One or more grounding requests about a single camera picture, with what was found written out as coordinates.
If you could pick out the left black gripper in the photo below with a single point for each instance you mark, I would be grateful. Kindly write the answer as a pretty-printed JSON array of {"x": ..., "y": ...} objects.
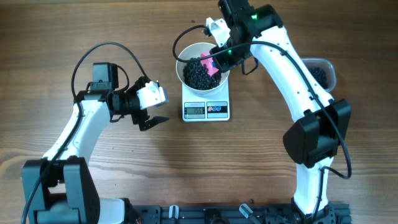
[{"x": 138, "y": 117}]

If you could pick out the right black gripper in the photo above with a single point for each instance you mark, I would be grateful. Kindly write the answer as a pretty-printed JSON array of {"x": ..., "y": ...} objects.
[{"x": 223, "y": 63}]

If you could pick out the pink scoop blue handle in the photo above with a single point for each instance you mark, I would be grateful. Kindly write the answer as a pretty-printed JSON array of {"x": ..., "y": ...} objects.
[{"x": 210, "y": 66}]

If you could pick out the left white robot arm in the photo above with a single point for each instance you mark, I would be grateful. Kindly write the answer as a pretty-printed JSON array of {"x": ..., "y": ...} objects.
[{"x": 58, "y": 187}]

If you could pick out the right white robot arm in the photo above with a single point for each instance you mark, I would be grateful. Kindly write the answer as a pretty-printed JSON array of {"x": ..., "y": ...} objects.
[{"x": 316, "y": 140}]

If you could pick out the black beans in bowl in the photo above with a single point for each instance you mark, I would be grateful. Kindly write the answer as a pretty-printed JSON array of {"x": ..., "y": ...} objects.
[{"x": 196, "y": 76}]

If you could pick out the white paper bowl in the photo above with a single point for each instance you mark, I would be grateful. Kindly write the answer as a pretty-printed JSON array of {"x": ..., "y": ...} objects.
[{"x": 194, "y": 51}]

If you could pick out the white digital kitchen scale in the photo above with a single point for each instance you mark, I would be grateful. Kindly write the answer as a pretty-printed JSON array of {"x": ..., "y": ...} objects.
[{"x": 213, "y": 106}]

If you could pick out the black beans in container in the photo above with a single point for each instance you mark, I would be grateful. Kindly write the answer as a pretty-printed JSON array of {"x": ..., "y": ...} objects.
[{"x": 320, "y": 76}]

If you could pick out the clear plastic bean container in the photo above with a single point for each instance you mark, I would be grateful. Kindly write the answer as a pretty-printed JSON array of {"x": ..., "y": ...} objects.
[{"x": 327, "y": 66}]

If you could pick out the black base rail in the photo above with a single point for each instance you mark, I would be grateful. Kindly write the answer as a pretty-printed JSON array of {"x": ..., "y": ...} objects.
[{"x": 271, "y": 213}]

